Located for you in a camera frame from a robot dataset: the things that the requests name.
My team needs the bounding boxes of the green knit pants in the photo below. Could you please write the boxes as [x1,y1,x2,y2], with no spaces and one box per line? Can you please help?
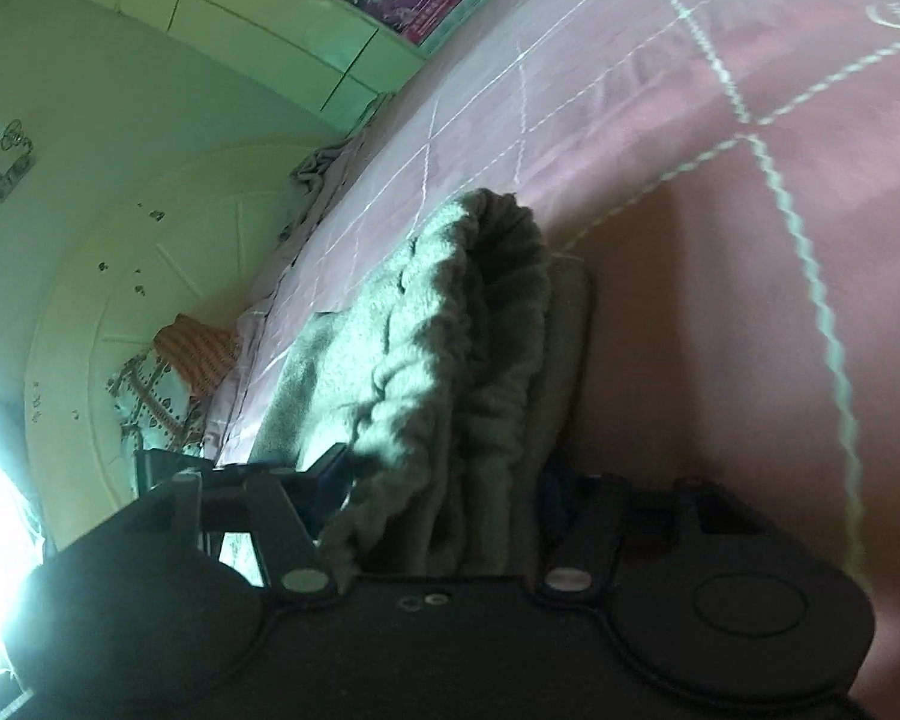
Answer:
[251,187,595,580]

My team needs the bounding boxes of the pink checked bedsheet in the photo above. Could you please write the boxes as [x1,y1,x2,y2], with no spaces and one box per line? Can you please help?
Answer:
[202,0,900,720]

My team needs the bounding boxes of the orange striped cloth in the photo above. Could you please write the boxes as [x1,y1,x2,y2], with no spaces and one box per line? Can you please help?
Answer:
[152,313,243,400]

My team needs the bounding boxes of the cream bed headboard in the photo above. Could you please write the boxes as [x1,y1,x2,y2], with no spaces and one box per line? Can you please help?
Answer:
[24,136,400,550]

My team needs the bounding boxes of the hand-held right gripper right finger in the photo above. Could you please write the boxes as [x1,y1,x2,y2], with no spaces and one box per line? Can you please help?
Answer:
[536,471,767,607]

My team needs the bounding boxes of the crumpled grey cloth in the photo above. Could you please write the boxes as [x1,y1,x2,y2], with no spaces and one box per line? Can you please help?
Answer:
[276,131,391,242]

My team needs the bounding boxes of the metal wall fixture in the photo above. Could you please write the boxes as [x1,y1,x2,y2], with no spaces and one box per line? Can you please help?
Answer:
[0,116,40,203]

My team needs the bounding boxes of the teal floral pillow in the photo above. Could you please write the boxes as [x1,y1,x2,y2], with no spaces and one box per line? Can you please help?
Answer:
[105,345,215,462]

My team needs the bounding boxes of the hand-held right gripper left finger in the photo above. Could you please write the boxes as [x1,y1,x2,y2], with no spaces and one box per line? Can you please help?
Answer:
[136,444,355,602]

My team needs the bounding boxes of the green wardrobe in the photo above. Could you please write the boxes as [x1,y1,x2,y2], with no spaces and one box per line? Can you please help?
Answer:
[36,0,496,137]

